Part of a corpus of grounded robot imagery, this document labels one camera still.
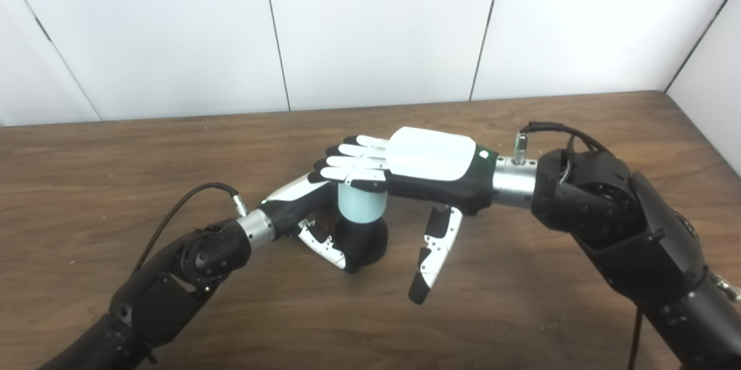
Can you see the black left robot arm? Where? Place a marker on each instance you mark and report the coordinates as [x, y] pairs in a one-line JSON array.
[[173, 289]]

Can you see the black cone nozzle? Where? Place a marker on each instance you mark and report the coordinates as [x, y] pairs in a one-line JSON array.
[[365, 242]]

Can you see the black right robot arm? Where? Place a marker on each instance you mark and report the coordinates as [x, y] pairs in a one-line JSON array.
[[625, 225]]

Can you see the metal clip on arm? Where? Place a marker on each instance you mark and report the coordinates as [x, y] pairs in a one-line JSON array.
[[729, 289]]

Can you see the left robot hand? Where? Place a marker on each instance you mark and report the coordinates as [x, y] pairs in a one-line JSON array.
[[295, 199]]

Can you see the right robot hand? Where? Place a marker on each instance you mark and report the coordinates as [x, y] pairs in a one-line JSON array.
[[431, 156]]

